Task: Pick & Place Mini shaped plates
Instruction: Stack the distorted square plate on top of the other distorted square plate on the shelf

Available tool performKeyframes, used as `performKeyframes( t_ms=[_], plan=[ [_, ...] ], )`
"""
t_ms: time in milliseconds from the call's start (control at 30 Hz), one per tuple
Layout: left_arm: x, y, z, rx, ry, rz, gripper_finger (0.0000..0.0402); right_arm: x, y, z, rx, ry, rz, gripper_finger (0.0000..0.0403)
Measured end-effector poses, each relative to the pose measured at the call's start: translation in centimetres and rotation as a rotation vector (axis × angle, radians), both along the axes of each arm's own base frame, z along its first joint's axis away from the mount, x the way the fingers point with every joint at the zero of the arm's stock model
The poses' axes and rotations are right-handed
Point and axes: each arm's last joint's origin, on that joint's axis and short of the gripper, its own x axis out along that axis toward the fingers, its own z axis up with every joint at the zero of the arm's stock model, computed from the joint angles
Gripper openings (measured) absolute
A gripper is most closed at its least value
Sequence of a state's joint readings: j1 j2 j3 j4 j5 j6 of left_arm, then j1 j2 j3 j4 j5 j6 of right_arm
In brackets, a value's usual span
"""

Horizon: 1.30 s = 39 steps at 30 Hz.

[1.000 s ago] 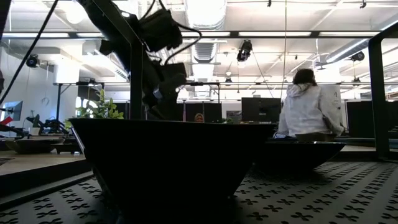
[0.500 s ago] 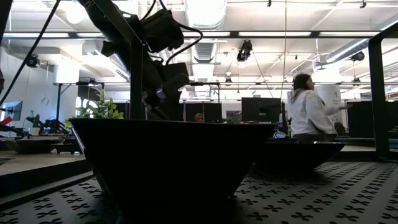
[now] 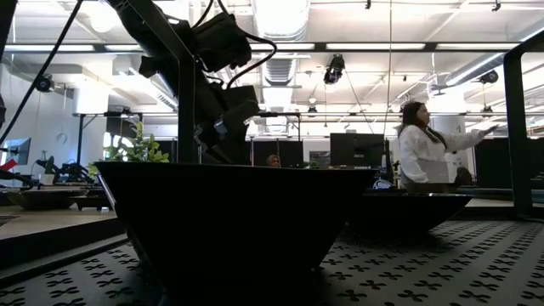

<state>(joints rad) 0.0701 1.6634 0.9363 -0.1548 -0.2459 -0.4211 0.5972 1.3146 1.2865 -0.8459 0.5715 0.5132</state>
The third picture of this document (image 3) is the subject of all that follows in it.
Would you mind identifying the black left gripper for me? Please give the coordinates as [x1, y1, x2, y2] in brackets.
[194, 82, 261, 165]

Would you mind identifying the black partition row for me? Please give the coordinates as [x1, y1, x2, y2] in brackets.
[155, 139, 305, 169]

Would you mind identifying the green artificial plant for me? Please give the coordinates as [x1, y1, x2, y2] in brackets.
[87, 121, 170, 178]

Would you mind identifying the large black screen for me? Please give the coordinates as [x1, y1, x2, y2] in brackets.
[330, 132, 387, 170]

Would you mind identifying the black tabletop equipment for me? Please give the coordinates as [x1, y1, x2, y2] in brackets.
[33, 155, 94, 186]

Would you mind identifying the computer monitor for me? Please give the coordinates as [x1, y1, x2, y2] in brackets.
[0, 136, 32, 167]

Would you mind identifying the white round column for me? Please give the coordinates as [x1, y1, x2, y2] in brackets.
[433, 115, 469, 184]

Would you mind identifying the black office chair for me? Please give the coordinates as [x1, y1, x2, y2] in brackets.
[453, 165, 473, 187]

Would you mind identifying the black perforated metal tray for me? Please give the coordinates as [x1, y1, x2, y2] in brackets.
[0, 0, 544, 306]

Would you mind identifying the black partition panel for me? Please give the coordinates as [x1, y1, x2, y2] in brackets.
[473, 137, 544, 190]

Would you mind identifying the silver ventilation duct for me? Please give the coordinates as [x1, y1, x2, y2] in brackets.
[250, 0, 311, 137]

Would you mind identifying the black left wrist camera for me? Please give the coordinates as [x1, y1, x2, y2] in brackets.
[193, 11, 252, 72]

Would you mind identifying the black left camera cable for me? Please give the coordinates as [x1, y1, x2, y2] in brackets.
[0, 0, 278, 146]

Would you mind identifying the black rig frame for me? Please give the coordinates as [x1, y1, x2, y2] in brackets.
[0, 184, 544, 208]

